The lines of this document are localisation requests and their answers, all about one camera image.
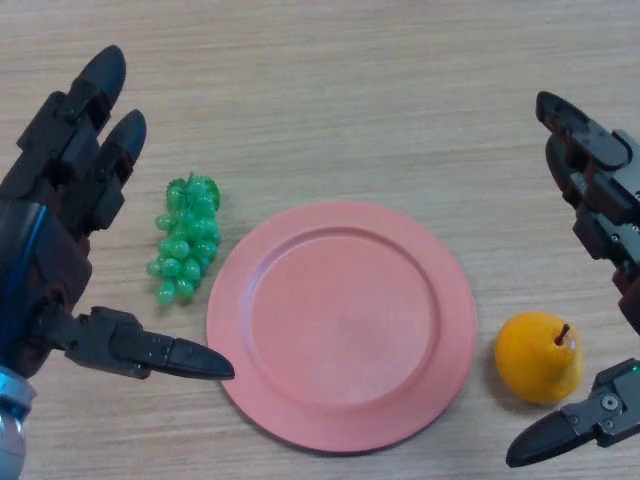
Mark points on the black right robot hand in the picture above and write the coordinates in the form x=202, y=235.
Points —
x=607, y=170

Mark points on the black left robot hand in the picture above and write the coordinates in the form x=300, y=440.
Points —
x=45, y=280

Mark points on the yellow pear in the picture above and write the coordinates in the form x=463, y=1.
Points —
x=535, y=357

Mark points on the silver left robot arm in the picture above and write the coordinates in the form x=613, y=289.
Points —
x=11, y=430

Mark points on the pink round plate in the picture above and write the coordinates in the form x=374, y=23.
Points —
x=340, y=330

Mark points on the green grape bunch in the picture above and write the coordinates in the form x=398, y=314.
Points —
x=187, y=240

